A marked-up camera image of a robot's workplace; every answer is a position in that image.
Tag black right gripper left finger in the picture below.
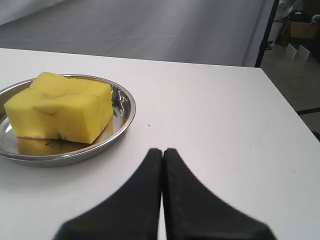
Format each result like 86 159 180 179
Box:
56 148 163 240

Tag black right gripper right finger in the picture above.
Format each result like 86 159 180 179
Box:
162 148 276 240

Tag yellow sponge block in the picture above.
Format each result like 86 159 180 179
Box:
4 72 114 144

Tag round stainless steel dish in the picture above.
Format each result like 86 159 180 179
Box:
0 74 136 168

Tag black stand pole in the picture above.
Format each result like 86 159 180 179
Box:
254 0 280 68

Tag grey backdrop cloth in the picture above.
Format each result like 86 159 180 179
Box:
0 0 273 67

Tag white panel pieces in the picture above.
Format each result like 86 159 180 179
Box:
285 43 311 62

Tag brown cardboard box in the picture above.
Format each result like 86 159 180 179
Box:
276 10 320 47

